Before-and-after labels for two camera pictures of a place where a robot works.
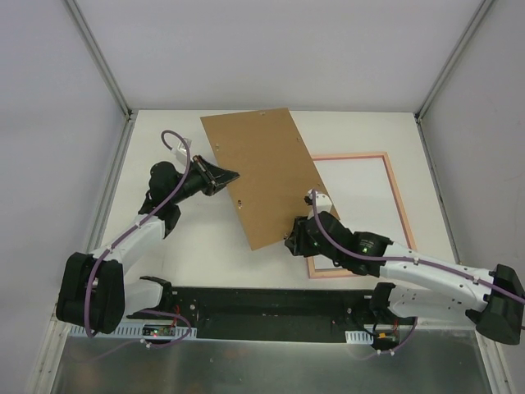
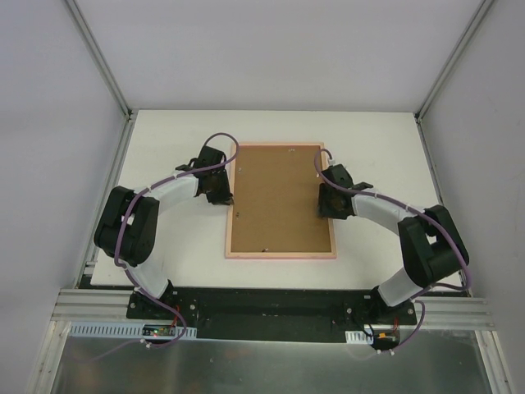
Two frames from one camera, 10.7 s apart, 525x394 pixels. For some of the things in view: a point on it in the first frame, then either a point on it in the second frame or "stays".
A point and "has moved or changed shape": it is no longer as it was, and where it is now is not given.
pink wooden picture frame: x=343 y=272 to x=306 y=255
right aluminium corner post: x=484 y=6 stays
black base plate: x=271 y=314 stays
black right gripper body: x=299 y=236 to x=328 y=208
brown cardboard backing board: x=276 y=171 has moved or changed shape
